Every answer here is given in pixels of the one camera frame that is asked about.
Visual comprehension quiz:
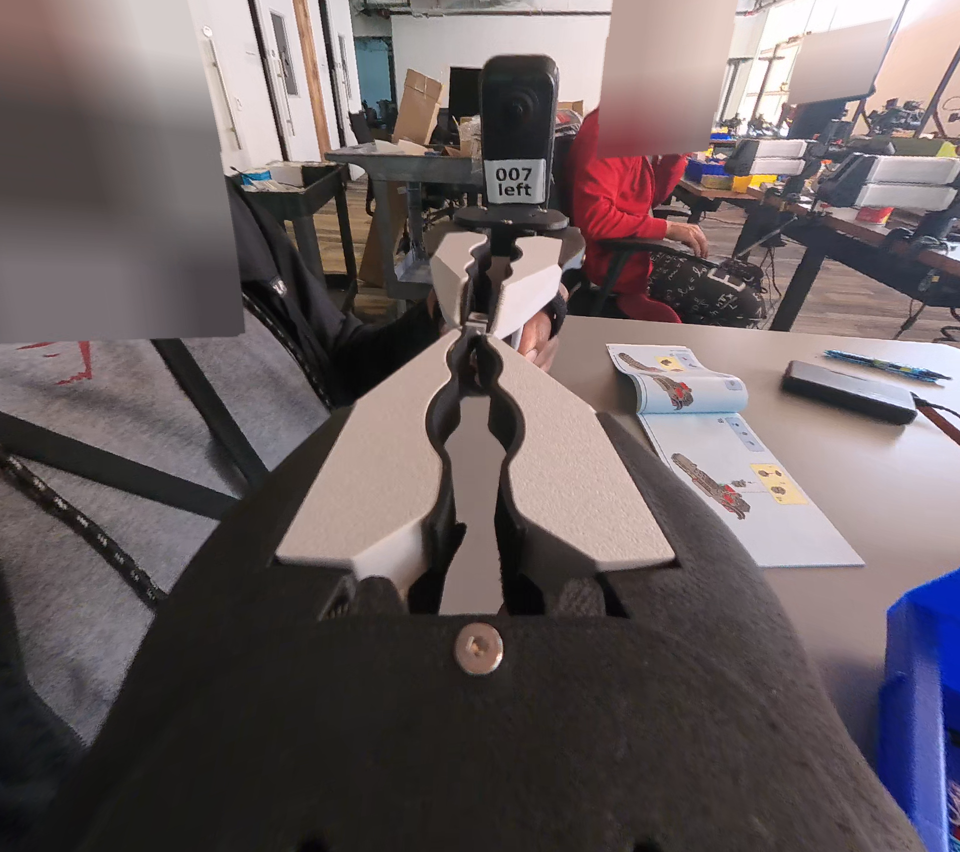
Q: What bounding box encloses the black monitor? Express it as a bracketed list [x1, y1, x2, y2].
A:
[447, 66, 485, 122]

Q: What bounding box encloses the black cable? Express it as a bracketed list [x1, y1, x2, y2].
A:
[911, 396, 960, 448]

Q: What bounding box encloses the white equipment box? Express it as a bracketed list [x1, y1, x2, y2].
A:
[723, 138, 807, 177]
[817, 155, 960, 208]

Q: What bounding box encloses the grey metal workbench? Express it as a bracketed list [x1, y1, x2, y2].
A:
[324, 143, 489, 302]

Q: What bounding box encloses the cardboard box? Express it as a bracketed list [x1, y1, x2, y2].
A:
[392, 68, 445, 146]
[358, 181, 410, 291]

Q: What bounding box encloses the blue pen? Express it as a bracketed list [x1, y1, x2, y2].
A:
[823, 348, 954, 382]

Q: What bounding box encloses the black patterned lanyard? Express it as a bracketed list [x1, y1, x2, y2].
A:
[0, 451, 166, 609]

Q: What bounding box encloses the long work table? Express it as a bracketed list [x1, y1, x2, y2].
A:
[675, 177, 960, 336]

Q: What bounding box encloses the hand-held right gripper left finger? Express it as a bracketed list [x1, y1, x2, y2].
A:
[274, 333, 470, 615]

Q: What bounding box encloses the light blue instruction booklet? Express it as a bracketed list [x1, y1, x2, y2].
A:
[606, 342, 865, 568]

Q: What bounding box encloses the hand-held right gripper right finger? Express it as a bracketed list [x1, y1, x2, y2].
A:
[478, 335, 676, 615]

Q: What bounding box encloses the small white box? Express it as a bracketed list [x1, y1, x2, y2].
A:
[240, 161, 305, 189]

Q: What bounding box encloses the person's grey top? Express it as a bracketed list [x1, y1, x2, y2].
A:
[0, 312, 331, 852]

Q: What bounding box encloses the grey desk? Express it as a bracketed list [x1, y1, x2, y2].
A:
[438, 314, 960, 763]

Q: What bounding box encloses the black office chair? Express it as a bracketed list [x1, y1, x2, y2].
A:
[577, 237, 676, 321]

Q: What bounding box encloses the black power bank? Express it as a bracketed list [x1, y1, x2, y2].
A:
[781, 359, 918, 426]

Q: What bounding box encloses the person's left hand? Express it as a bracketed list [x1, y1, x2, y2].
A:
[519, 321, 561, 373]

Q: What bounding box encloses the dark door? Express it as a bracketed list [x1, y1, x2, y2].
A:
[236, 0, 294, 159]
[315, 0, 352, 148]

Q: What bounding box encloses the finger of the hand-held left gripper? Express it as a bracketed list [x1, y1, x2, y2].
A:
[429, 231, 489, 332]
[483, 237, 565, 343]

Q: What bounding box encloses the blue plastic bin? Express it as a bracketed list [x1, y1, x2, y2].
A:
[877, 567, 960, 852]

